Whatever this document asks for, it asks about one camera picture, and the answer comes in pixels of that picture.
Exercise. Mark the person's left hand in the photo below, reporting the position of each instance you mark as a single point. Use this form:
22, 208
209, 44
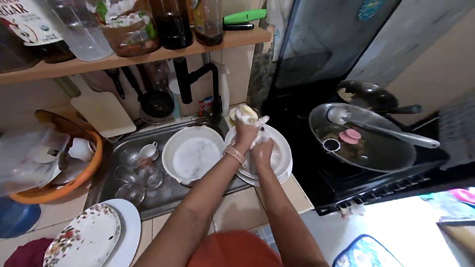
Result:
246, 134

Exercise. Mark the person's right hand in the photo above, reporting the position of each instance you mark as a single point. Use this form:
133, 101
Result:
262, 152

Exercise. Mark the person's right fingers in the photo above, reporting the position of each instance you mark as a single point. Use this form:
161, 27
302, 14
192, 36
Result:
263, 137

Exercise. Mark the person's left fingers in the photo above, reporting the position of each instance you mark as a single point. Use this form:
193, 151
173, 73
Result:
261, 121

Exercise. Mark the yellow sponge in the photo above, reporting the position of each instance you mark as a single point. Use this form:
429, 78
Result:
249, 111

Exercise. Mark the person's left forearm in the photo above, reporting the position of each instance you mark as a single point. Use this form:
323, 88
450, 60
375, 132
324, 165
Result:
202, 200

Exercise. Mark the person's right forearm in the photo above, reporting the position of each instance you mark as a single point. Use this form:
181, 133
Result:
287, 222

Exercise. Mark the white round basin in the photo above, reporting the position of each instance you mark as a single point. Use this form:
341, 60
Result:
282, 148

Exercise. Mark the yellow round dish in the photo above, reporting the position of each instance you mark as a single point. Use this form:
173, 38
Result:
232, 115

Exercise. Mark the white plastic bottle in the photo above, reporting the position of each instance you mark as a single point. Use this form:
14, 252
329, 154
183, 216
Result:
224, 89

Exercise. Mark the red packet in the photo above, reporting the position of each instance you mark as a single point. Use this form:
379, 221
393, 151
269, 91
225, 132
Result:
205, 105

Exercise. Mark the white rimmed round strainer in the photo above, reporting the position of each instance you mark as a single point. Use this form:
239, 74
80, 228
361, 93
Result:
331, 145

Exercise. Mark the white basin with soapy water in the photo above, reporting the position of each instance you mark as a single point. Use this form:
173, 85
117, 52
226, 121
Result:
196, 157

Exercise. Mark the black gas stove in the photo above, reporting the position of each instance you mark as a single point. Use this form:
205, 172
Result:
330, 185

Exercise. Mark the light blue bottle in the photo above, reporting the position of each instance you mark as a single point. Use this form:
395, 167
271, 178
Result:
176, 106

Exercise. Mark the pink round sponge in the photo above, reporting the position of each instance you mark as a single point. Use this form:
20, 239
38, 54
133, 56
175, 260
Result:
350, 136

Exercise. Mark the black faucet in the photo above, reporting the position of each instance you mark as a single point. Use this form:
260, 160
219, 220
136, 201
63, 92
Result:
183, 81

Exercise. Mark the small black frying pan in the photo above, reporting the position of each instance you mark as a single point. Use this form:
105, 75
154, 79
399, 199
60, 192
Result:
157, 105

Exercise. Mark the glass bottle with yellow label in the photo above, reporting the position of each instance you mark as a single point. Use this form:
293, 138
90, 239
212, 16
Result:
208, 22

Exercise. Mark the stainless steel sink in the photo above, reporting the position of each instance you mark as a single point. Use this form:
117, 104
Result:
169, 200

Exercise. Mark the black frying pan with food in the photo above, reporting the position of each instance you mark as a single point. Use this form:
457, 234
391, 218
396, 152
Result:
371, 93

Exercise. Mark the small white teacup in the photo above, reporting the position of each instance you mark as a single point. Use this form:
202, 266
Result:
149, 152

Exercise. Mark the person's body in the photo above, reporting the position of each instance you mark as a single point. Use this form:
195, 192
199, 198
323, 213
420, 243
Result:
233, 250

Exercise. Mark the clear glass cup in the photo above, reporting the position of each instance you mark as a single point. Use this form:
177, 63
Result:
153, 178
130, 194

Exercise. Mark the dark sauce bottle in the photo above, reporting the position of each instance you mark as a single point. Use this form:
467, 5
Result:
173, 29

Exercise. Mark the large metal wok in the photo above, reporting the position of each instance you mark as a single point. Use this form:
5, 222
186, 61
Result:
389, 157

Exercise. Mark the metal ladle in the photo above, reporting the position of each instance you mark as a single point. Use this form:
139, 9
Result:
393, 131

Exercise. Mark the wooden shelf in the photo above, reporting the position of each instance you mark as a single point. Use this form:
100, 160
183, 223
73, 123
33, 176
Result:
148, 55

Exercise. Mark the clear glass bowl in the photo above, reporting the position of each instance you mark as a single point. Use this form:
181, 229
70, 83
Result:
124, 174
129, 158

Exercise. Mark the black kitchen utensil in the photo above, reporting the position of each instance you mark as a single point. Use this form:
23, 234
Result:
116, 83

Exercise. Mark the blue floral mat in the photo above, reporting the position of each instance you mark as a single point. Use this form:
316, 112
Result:
365, 254

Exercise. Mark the white cutting board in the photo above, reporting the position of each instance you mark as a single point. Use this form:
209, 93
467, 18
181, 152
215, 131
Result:
104, 115

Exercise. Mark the clear container with food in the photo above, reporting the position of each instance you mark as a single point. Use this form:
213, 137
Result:
130, 31

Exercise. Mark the plain white oval plate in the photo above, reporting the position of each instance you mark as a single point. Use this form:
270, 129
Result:
130, 230

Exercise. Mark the white mug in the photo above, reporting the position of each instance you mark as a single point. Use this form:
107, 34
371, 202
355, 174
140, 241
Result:
81, 149

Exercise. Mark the clear plastic bottle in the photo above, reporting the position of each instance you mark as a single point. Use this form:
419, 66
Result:
87, 40

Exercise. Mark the multicoloured cloth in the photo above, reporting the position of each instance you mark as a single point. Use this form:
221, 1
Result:
451, 203

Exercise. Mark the floral oval plate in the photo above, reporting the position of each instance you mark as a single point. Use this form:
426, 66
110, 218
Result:
91, 237

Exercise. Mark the orange plastic basin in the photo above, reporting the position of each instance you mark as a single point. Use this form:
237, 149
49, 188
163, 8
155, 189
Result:
70, 190

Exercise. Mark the dark brown round lid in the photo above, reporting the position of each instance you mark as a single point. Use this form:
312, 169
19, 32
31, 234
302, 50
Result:
59, 120

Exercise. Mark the brown wooden furniture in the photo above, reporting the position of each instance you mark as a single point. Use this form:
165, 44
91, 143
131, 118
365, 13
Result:
460, 237

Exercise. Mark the white labelled vinegar bottle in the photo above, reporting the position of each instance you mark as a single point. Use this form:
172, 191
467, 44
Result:
44, 29

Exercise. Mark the clear plastic bag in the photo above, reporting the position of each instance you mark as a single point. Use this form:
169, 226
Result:
26, 159

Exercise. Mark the blue plastic bowl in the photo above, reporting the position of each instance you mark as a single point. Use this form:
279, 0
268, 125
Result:
18, 218

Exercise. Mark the maroon cloth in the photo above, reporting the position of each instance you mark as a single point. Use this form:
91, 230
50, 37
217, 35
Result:
29, 253

